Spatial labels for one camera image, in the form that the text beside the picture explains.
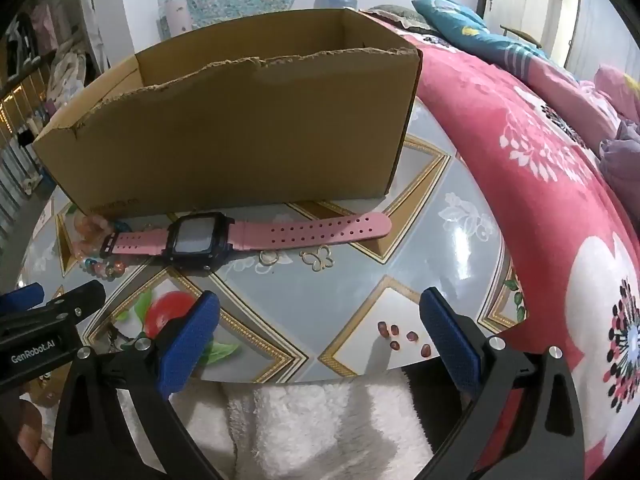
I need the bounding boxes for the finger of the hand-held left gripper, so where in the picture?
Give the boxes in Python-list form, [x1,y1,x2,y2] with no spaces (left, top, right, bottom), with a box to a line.
[0,282,45,317]
[0,280,107,343]

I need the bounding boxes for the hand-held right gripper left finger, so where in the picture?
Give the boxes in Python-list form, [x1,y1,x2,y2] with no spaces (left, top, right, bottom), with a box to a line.
[52,290,236,480]

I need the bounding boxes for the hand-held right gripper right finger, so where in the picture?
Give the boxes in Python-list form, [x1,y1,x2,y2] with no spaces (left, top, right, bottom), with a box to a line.
[419,287,586,480]

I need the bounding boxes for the multicolour bead bracelet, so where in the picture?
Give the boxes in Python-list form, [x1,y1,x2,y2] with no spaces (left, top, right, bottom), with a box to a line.
[72,214,128,281]

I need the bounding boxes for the gold butterfly ornament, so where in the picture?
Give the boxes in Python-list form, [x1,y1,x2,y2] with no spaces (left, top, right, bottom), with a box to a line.
[300,246,334,272]

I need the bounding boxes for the pink strap digital wristwatch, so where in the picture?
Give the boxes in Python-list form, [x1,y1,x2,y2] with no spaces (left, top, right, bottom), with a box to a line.
[99,212,392,273]

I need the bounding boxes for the brown cardboard box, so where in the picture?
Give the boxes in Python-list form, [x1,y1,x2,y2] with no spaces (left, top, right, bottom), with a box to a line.
[32,7,423,218]

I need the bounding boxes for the white fleece garment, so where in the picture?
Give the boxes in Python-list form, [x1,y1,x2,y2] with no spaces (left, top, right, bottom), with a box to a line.
[120,380,441,480]

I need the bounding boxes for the metal stair railing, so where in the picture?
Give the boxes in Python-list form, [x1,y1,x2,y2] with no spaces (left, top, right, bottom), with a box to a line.
[0,67,56,231]

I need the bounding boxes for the pink floral blanket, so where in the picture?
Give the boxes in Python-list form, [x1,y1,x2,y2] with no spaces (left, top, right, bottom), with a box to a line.
[370,7,640,478]

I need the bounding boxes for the white patterned cloth bundle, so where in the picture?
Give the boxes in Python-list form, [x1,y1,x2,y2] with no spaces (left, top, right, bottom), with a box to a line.
[47,42,96,106]

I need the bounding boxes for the purple cloth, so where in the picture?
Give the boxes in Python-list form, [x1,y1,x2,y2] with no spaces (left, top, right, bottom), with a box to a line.
[597,120,640,196]

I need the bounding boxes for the hanging clothes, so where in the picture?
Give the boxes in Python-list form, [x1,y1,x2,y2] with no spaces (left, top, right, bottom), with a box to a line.
[0,0,111,111]

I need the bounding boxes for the pink quilt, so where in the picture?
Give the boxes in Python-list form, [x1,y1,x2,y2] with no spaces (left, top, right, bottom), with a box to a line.
[520,50,640,126]

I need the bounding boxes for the wooden chair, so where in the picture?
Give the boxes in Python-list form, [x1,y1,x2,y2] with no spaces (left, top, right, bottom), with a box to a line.
[500,24,543,48]

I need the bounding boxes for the teal patterned pillow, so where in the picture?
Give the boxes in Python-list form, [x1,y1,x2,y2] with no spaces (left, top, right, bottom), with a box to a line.
[411,0,546,68]

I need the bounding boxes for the grey lace pillow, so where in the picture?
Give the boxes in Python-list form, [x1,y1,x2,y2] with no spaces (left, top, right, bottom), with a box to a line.
[367,5,436,31]

